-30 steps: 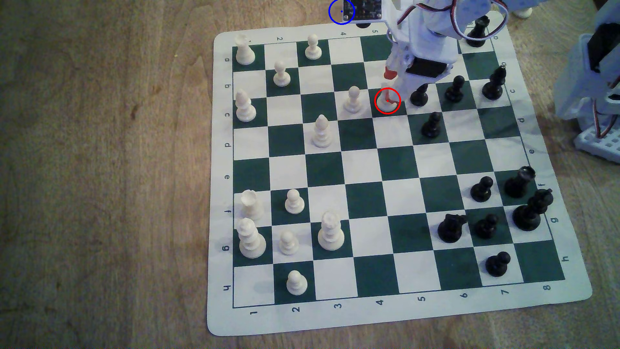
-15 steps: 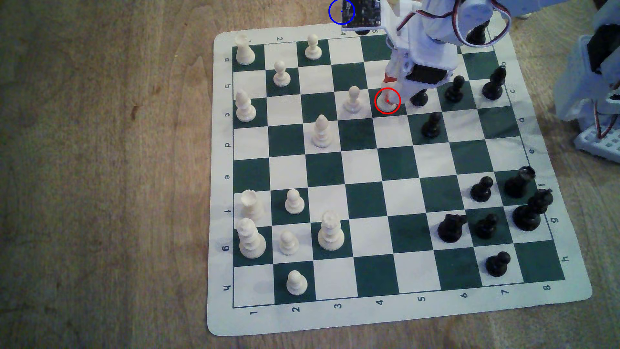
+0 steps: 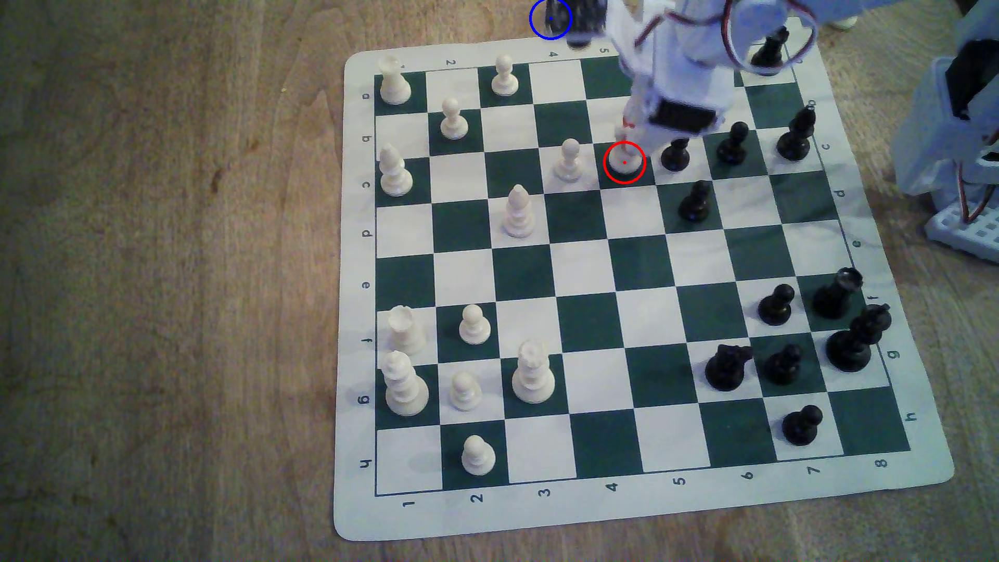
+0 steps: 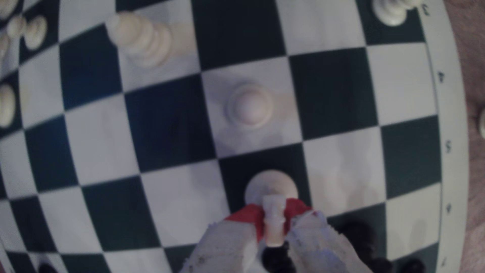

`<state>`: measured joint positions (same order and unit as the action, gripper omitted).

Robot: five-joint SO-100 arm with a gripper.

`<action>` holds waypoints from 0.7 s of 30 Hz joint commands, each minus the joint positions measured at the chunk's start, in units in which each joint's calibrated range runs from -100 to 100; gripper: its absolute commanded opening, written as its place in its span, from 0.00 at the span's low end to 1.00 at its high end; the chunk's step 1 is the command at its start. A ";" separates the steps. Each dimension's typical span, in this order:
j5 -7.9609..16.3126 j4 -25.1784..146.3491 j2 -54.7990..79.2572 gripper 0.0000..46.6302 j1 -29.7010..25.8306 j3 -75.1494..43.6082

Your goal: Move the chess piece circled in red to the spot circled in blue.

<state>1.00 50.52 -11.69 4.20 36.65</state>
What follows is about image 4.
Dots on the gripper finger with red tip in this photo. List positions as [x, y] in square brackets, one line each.
[322, 250]
[227, 246]

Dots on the white chess pawn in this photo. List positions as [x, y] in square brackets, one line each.
[392, 11]
[16, 26]
[36, 32]
[273, 216]
[250, 105]

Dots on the black chess queen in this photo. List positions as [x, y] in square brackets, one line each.
[360, 237]

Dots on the black chess pawn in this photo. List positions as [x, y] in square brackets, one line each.
[413, 266]
[274, 261]

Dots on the green white chess mat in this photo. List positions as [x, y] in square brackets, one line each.
[341, 163]

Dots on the white chess bishop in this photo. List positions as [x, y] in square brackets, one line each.
[142, 40]

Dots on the white chess queen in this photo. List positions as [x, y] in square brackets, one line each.
[5, 105]

